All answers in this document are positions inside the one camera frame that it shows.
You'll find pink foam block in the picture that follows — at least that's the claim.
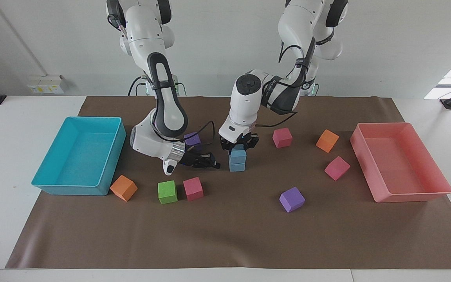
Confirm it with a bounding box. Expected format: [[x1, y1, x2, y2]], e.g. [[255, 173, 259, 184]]
[[324, 156, 351, 181], [183, 177, 204, 202], [272, 127, 293, 148]]

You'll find blue plastic bin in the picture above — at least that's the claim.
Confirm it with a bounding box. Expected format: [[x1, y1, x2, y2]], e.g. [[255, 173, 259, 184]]
[[31, 116, 127, 196]]

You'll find green foam block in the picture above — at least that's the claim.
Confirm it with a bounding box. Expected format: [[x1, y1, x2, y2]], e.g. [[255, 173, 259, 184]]
[[157, 180, 179, 205]]

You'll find purple foam block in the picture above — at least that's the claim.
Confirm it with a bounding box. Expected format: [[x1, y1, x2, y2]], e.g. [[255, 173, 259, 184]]
[[184, 132, 202, 152], [279, 186, 306, 213]]

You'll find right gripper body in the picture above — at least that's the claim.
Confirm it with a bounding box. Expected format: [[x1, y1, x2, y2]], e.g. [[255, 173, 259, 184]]
[[182, 150, 203, 169]]

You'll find orange foam block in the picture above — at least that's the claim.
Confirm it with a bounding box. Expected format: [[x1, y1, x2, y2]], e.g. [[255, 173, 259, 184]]
[[110, 175, 138, 202], [316, 129, 340, 153]]

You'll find white wall socket box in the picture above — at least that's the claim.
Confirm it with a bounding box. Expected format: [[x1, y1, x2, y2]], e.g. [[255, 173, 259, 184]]
[[27, 75, 65, 95]]

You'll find black cable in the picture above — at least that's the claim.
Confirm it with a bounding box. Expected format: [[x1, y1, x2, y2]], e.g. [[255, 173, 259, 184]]
[[127, 75, 148, 97], [152, 120, 216, 152], [254, 111, 298, 128]]

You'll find pink plastic bin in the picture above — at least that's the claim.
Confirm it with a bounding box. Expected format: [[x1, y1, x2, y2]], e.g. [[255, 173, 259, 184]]
[[350, 122, 451, 203]]

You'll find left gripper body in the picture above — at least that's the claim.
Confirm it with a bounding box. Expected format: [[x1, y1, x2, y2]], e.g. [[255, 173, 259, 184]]
[[229, 133, 251, 147]]

